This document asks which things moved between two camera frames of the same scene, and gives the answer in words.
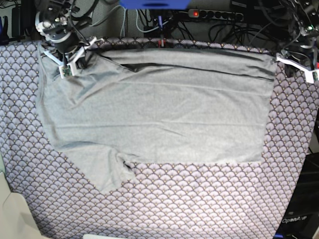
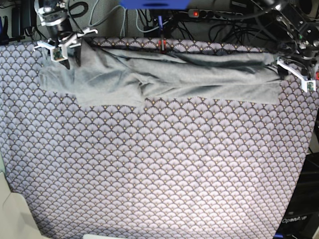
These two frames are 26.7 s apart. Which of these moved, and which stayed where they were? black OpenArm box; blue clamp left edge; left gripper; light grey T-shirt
Moved: left gripper; light grey T-shirt
Stayed: blue clamp left edge; black OpenArm box
